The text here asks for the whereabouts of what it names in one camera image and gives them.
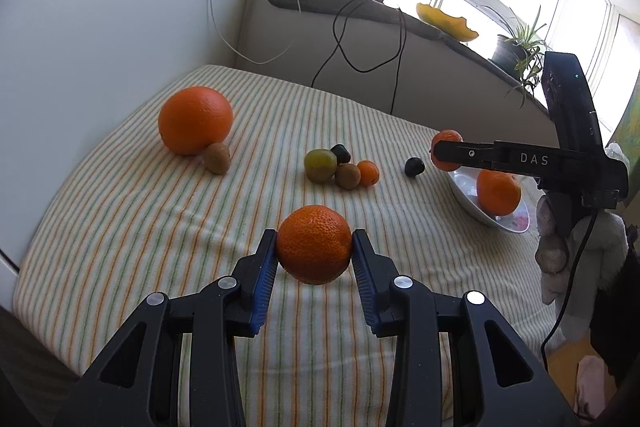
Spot large orange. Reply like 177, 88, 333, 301
157, 87, 233, 156
476, 169, 522, 217

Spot medium tangerine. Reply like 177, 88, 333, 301
277, 205, 352, 285

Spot small mandarin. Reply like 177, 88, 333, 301
430, 129, 463, 172
357, 160, 380, 187

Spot brown kiwi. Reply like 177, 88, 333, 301
334, 164, 361, 191
202, 143, 231, 176

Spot white gloved right hand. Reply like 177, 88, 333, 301
535, 192, 628, 341

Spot floral white plate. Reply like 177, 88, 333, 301
448, 167, 529, 234

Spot dark plum alone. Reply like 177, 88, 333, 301
404, 157, 425, 178

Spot small mandarin in cluster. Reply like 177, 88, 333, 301
357, 160, 380, 187

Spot potted green plant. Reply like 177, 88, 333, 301
482, 4, 548, 105

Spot green apple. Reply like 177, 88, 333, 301
304, 148, 337, 184

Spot brown kiwi by orange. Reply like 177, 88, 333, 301
202, 143, 231, 176

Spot dark plum in cluster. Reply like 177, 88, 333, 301
331, 144, 352, 165

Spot yellow wavy bowl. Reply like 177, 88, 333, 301
416, 3, 480, 42

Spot large orange by wall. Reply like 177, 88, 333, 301
157, 87, 233, 156

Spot black cable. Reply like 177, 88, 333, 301
310, 0, 409, 116

